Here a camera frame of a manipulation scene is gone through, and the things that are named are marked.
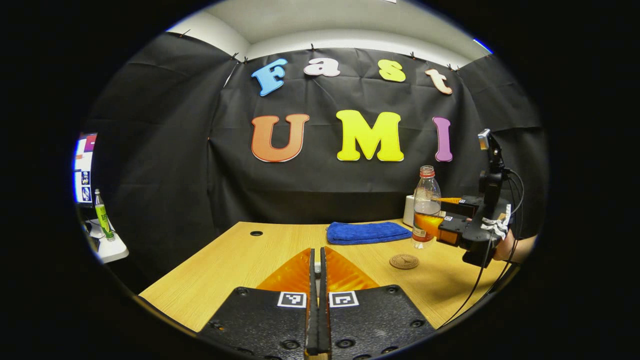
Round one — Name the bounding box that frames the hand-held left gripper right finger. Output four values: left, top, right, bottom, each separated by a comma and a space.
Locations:
319, 246, 437, 360

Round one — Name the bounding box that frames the white toaster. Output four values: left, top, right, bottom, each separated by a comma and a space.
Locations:
402, 195, 417, 228

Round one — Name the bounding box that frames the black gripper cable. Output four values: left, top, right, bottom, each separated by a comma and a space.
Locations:
439, 169, 526, 328

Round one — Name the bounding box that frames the green drink bottle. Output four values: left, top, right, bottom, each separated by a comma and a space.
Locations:
94, 188, 115, 242

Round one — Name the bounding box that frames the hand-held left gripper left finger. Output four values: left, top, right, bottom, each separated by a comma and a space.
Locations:
197, 247, 319, 360

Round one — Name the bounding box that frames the computer monitor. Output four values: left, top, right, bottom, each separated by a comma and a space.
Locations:
74, 132, 98, 204

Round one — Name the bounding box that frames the clear plastic water bottle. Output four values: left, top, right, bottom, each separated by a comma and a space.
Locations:
411, 165, 443, 250

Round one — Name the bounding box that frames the white side desk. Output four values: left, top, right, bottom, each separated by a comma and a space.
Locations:
82, 218, 130, 264

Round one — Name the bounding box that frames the blue folded towel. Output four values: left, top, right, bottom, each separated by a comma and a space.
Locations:
326, 221, 413, 246

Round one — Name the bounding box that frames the round brown coaster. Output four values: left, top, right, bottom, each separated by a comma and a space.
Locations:
389, 253, 420, 271

